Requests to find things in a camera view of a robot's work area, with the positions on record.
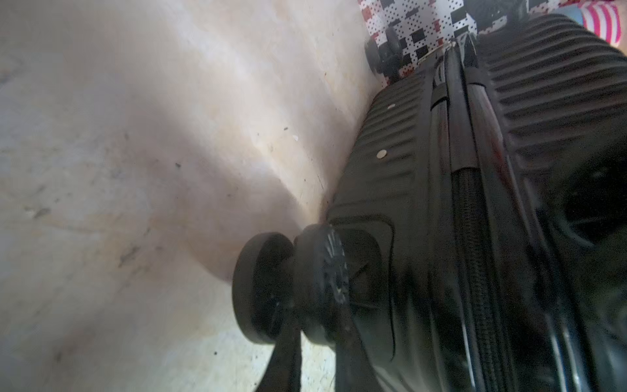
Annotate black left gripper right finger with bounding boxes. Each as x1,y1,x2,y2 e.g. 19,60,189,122
332,308,383,391

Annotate blue-dressed hanging doll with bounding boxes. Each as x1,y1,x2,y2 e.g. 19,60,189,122
555,1,626,47

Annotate black hard-shell suitcase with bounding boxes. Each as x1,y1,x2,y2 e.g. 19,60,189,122
232,14,626,391

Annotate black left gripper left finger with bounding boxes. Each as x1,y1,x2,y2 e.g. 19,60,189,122
256,318,302,392

